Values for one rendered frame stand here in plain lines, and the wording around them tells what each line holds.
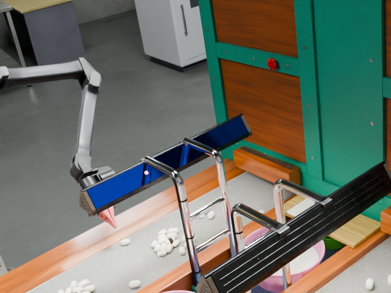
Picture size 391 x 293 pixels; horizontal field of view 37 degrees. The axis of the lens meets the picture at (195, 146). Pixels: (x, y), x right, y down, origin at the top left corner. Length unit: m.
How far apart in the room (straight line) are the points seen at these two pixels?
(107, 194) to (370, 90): 0.82
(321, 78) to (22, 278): 1.16
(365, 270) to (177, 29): 4.20
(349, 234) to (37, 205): 2.57
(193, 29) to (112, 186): 4.20
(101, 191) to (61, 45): 5.48
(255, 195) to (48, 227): 1.86
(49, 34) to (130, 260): 5.26
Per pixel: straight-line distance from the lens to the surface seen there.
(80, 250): 2.07
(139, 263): 1.97
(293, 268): 1.85
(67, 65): 2.30
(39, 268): 2.05
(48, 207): 3.98
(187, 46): 5.79
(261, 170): 2.19
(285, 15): 1.93
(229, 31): 2.16
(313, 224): 1.42
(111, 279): 1.93
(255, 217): 1.41
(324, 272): 1.78
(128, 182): 1.73
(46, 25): 7.02
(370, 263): 1.86
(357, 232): 1.92
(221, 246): 1.92
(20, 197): 4.21
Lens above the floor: 1.90
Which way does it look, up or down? 26 degrees down
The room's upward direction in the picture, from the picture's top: 10 degrees counter-clockwise
